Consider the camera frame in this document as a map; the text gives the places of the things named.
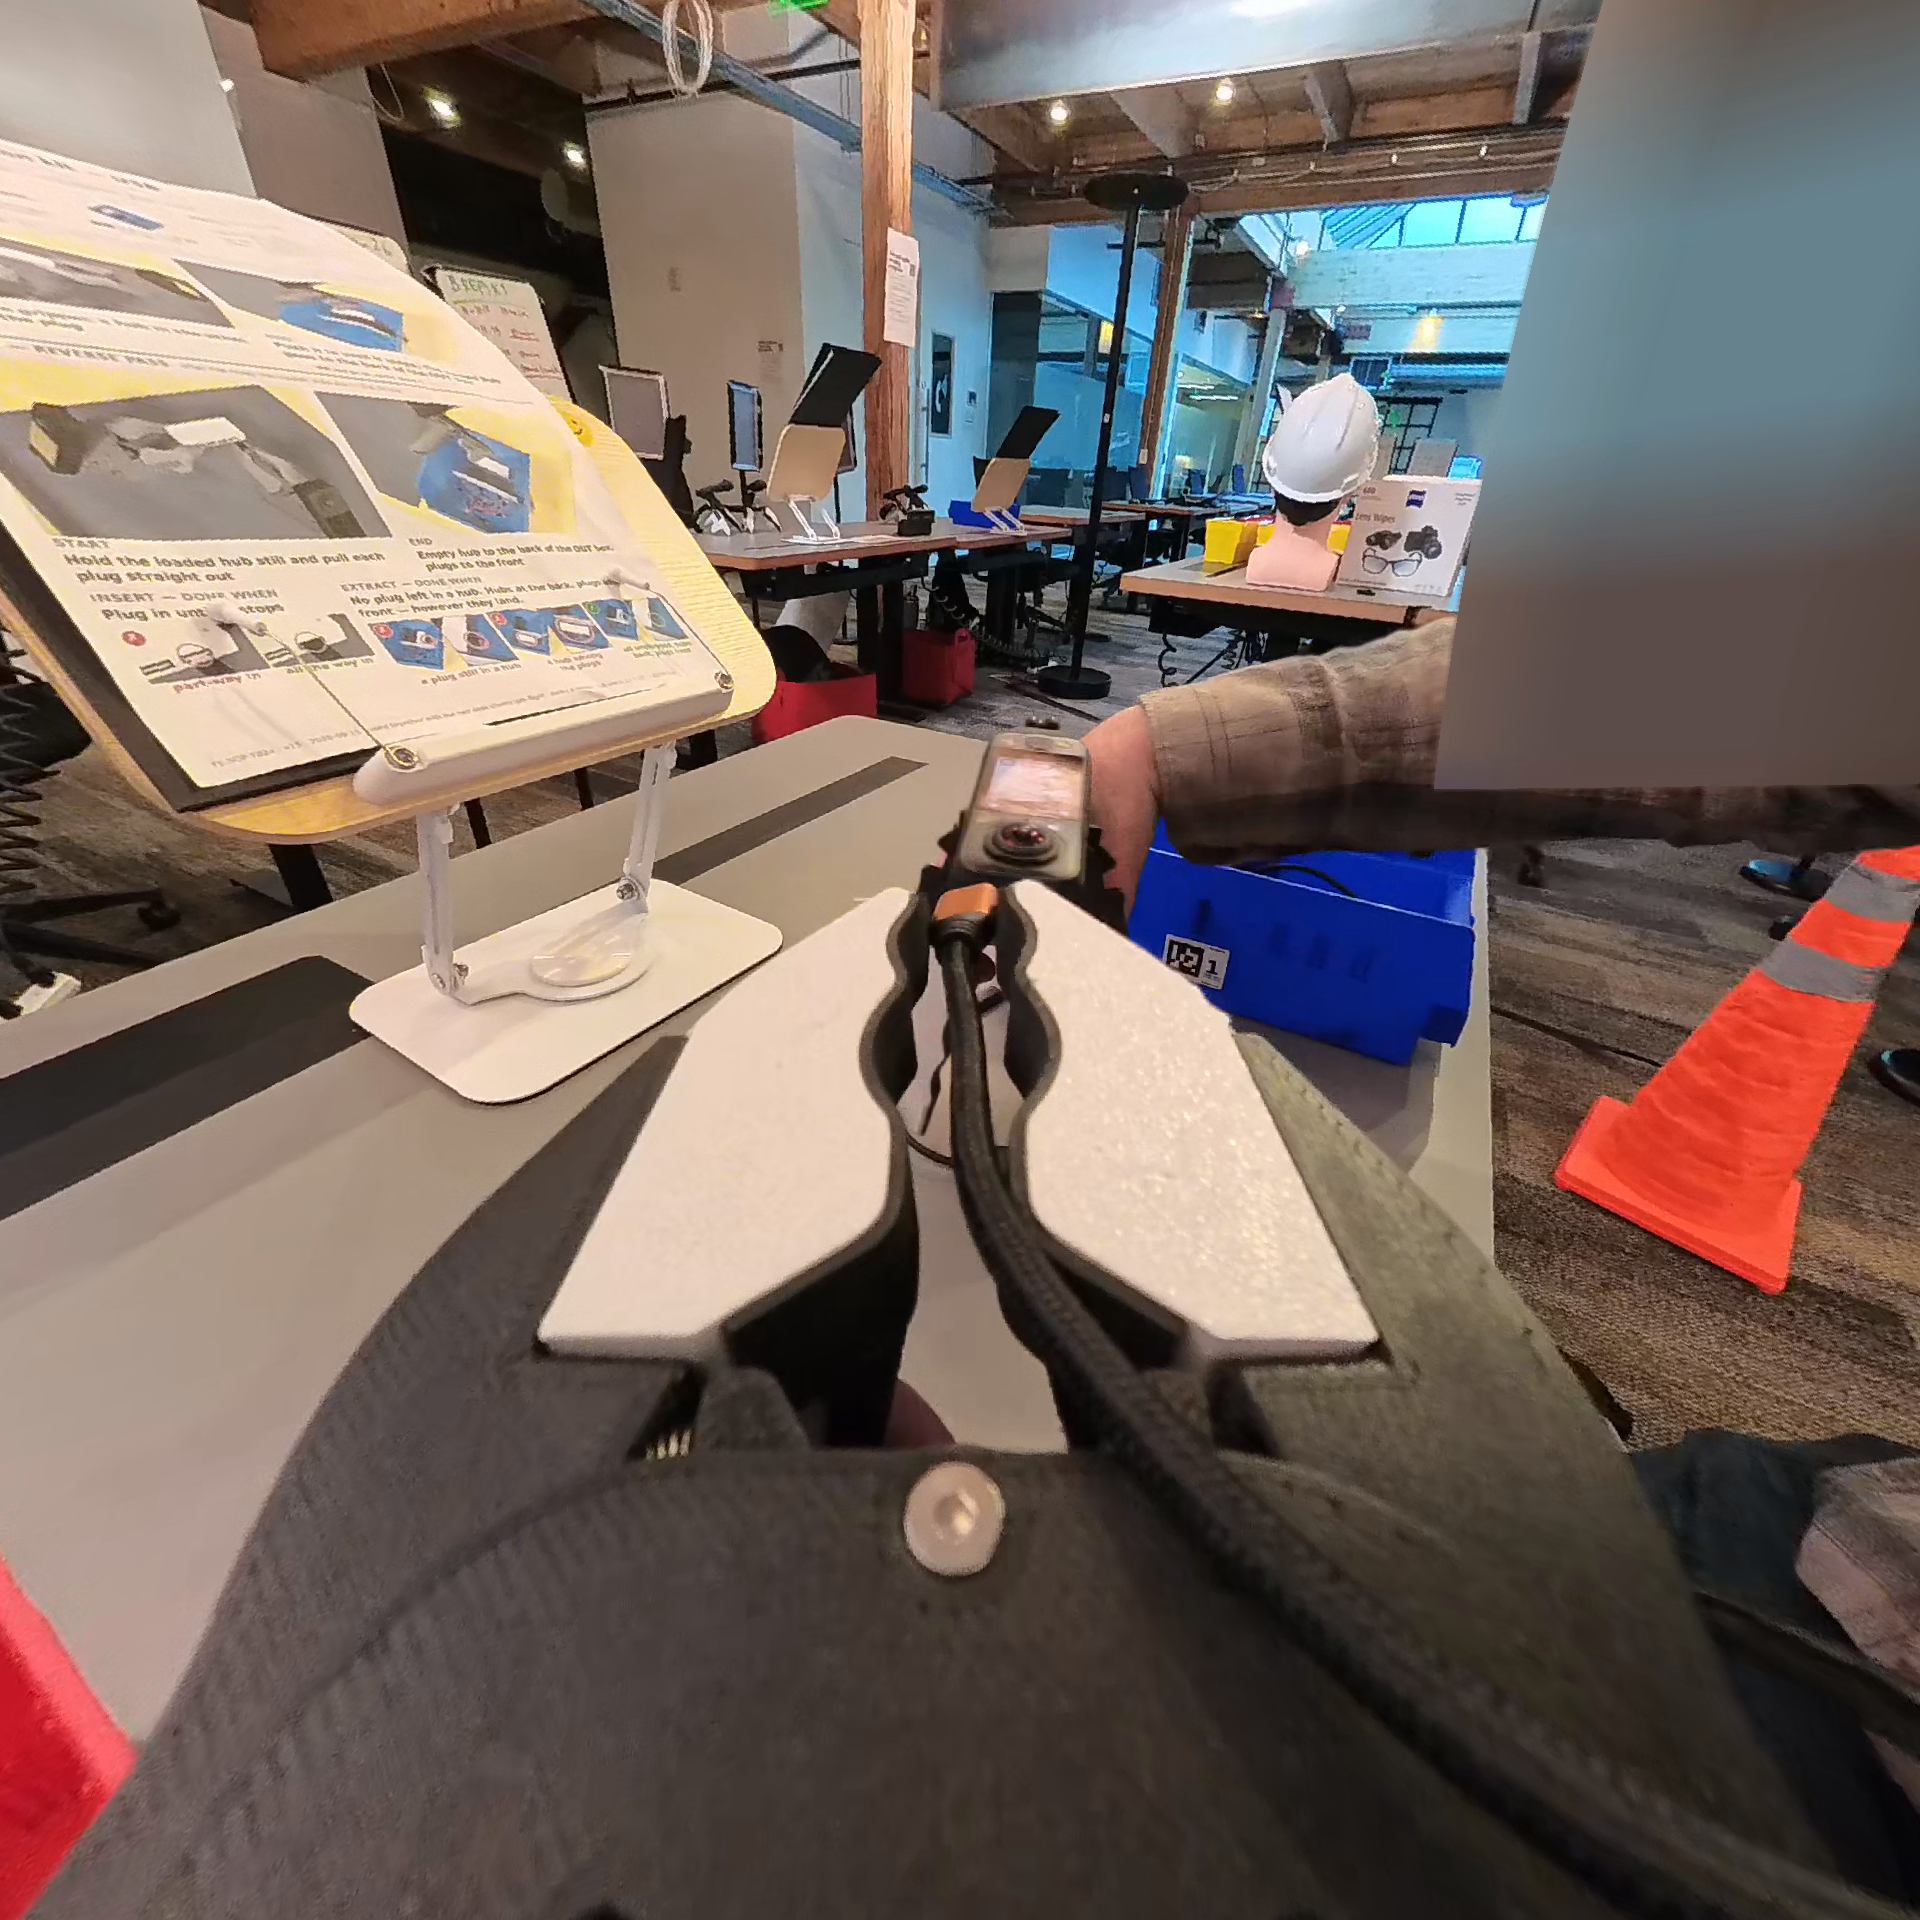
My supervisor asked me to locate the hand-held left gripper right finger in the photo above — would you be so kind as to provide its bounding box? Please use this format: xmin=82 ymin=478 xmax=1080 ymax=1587
xmin=989 ymin=881 xmax=1377 ymax=1449

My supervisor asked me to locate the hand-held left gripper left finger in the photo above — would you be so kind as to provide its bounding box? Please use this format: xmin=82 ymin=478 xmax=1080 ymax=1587
xmin=537 ymin=886 xmax=920 ymax=1445

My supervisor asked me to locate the black braided gold-plug cable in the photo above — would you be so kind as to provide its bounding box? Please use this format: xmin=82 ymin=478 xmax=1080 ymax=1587
xmin=927 ymin=882 xmax=1920 ymax=1920

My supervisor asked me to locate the blue plastic bin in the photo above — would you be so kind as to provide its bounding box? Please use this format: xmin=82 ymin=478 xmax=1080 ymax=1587
xmin=1125 ymin=823 xmax=1478 ymax=1067

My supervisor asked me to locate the red plastic bin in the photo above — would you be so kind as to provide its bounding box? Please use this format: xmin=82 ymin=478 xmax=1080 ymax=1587
xmin=0 ymin=1551 xmax=138 ymax=1920

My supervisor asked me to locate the person's right forearm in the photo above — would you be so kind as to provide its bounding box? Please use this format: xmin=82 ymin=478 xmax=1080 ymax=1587
xmin=1142 ymin=615 xmax=1920 ymax=860

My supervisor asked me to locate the person's right hand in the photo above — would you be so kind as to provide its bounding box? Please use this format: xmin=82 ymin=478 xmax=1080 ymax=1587
xmin=1078 ymin=703 xmax=1175 ymax=902

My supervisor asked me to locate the black floor lamp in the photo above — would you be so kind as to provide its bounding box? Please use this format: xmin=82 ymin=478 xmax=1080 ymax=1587
xmin=1038 ymin=169 xmax=1193 ymax=703

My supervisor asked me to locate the long wooden workbench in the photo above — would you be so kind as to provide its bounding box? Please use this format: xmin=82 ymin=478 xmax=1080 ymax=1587
xmin=696 ymin=503 xmax=1150 ymax=707

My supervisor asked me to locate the wooden desk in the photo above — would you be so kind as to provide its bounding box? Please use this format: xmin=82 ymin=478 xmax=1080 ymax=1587
xmin=1117 ymin=555 xmax=1465 ymax=635

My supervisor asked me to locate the tilted board on white stand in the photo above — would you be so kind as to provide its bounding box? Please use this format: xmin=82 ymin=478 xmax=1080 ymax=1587
xmin=765 ymin=343 xmax=887 ymax=543
xmin=967 ymin=405 xmax=1057 ymax=535

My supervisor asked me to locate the pink mannequin head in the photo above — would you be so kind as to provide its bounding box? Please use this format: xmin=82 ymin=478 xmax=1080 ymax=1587
xmin=1240 ymin=495 xmax=1353 ymax=591

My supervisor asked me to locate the white product box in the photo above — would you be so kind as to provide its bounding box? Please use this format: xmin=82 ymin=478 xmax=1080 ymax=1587
xmin=1335 ymin=476 xmax=1484 ymax=598

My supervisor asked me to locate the white hard hat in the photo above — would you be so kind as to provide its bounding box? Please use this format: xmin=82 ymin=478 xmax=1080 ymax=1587
xmin=1260 ymin=373 xmax=1383 ymax=506

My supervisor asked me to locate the orange traffic cone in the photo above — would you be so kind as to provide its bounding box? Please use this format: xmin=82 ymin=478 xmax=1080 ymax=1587
xmin=1552 ymin=849 xmax=1920 ymax=1297

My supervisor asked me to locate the whiteboard on black stand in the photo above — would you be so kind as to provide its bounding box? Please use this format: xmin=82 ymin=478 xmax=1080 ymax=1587
xmin=426 ymin=262 xmax=572 ymax=399

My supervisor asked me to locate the black office chair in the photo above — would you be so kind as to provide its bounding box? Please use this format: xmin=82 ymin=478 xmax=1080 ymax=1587
xmin=0 ymin=631 xmax=166 ymax=1021

